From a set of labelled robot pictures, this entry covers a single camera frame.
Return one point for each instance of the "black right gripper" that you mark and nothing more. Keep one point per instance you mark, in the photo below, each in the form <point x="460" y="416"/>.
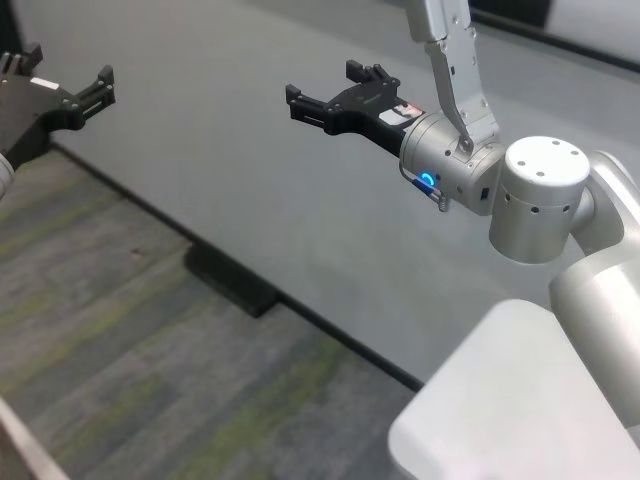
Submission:
<point x="370" y="110"/>

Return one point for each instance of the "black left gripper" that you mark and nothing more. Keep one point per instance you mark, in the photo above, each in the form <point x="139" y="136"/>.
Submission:
<point x="35" y="115"/>

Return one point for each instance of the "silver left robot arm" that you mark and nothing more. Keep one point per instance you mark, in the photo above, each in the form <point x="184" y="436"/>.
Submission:
<point x="5" y="175"/>

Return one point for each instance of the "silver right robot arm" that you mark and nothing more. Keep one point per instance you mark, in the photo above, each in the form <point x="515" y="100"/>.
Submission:
<point x="545" y="200"/>

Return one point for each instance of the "black baseboard block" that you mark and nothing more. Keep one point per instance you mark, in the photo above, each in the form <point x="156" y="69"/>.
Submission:
<point x="230" y="280"/>

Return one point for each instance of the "narrow black door frame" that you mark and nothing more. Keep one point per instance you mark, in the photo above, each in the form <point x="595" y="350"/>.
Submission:
<point x="9" y="25"/>

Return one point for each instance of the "white wall board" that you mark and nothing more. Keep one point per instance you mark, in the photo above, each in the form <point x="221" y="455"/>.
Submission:
<point x="600" y="25"/>

